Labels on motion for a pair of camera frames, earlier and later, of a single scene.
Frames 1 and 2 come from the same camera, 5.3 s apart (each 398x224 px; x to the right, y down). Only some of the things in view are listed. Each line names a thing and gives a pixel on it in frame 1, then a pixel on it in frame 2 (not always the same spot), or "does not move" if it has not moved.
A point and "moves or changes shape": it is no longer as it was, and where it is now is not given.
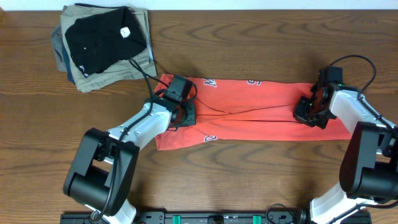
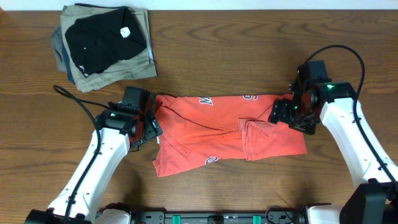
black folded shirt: (97, 41) does not move
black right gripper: (299, 114) -> (280, 112)
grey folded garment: (58, 49) does not move
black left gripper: (191, 119) -> (153, 127)
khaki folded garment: (139, 66) does not move
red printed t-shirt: (237, 109) moves or changes shape
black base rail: (170, 218) does not move
